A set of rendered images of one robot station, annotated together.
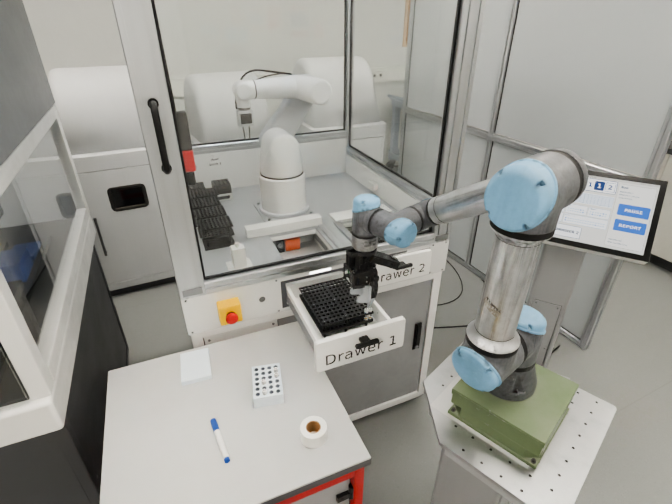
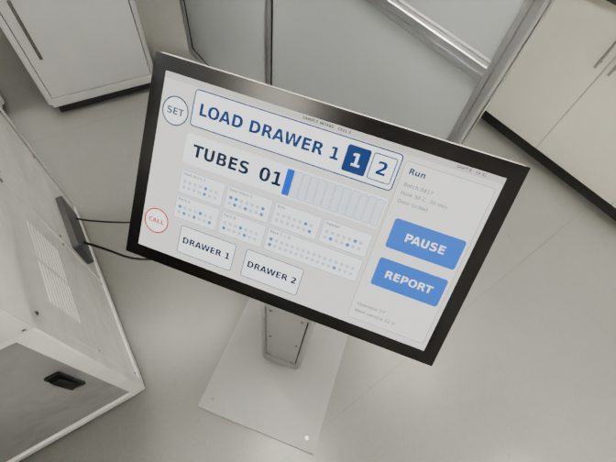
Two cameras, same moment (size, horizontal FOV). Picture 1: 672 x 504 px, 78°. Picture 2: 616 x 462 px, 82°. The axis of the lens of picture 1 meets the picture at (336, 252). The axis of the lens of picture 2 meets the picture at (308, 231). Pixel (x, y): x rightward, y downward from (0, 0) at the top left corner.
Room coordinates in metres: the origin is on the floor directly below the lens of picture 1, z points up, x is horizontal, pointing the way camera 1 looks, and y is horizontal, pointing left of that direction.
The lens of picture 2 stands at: (1.19, -0.85, 1.49)
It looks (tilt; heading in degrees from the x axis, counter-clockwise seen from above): 57 degrees down; 342
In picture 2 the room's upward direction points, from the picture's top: 10 degrees clockwise
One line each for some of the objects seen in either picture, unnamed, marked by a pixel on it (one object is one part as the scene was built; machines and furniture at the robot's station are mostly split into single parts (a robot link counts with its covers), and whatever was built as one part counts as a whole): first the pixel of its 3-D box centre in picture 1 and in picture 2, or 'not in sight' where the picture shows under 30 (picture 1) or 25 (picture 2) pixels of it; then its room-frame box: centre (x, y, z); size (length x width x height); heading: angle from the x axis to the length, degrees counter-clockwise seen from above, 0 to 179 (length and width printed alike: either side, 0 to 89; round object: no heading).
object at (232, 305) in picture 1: (229, 311); not in sight; (1.08, 0.35, 0.88); 0.07 x 0.05 x 0.07; 113
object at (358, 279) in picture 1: (361, 265); not in sight; (1.04, -0.08, 1.08); 0.09 x 0.08 x 0.12; 113
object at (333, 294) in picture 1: (334, 306); not in sight; (1.12, 0.00, 0.87); 0.22 x 0.18 x 0.06; 23
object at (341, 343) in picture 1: (360, 343); not in sight; (0.93, -0.07, 0.87); 0.29 x 0.02 x 0.11; 113
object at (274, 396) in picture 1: (267, 384); not in sight; (0.86, 0.20, 0.78); 0.12 x 0.08 x 0.04; 12
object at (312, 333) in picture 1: (333, 306); not in sight; (1.13, 0.01, 0.86); 0.40 x 0.26 x 0.06; 23
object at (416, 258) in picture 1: (397, 268); not in sight; (1.35, -0.24, 0.87); 0.29 x 0.02 x 0.11; 113
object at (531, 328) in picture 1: (516, 333); not in sight; (0.81, -0.45, 1.03); 0.13 x 0.12 x 0.14; 130
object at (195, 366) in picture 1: (195, 365); not in sight; (0.95, 0.44, 0.77); 0.13 x 0.09 x 0.02; 19
